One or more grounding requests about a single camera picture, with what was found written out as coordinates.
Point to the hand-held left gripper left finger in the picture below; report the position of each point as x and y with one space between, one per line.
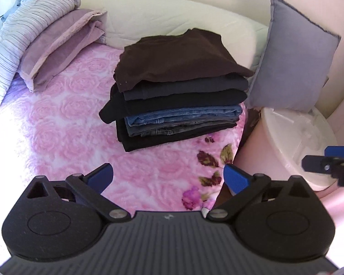
101 177

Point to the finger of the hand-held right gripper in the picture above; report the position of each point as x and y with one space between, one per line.
339 151
315 162

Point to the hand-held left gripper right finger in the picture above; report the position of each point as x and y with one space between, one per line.
235 179

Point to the dark brown garment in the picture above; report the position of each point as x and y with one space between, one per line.
175 57

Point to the stack of folded dark clothes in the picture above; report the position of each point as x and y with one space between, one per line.
175 103

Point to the white round basket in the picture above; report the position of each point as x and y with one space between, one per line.
278 140

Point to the black folded pants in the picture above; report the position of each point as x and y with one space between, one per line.
149 143

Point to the pink rose-pattern blanket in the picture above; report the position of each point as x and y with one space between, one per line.
60 120

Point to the grey folded jeans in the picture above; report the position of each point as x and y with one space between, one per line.
172 131

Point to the blue folded jeans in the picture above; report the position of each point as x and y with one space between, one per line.
183 116

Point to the dark navy folded garment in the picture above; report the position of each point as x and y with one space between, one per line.
189 87

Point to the lavender square cushion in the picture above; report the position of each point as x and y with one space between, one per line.
292 57

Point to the purple velvet pillow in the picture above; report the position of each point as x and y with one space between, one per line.
54 51

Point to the long cream pillow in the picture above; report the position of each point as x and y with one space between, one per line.
160 14

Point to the blue cloth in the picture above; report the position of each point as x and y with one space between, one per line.
17 5

